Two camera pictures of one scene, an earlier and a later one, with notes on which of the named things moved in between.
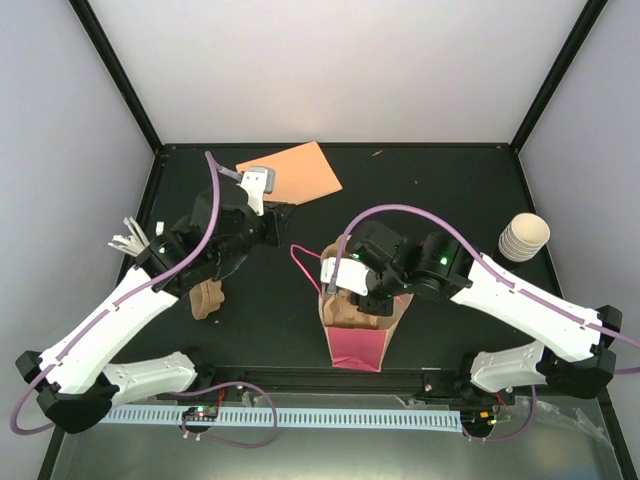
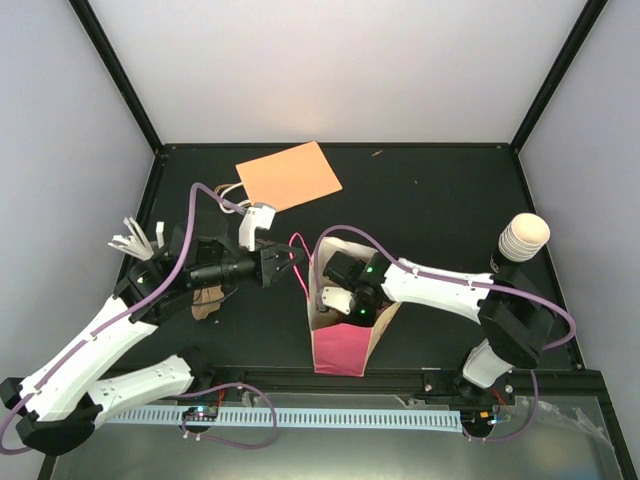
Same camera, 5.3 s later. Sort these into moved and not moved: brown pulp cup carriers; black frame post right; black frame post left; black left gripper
Moved: black left gripper
Not moved: black frame post right; brown pulp cup carriers; black frame post left
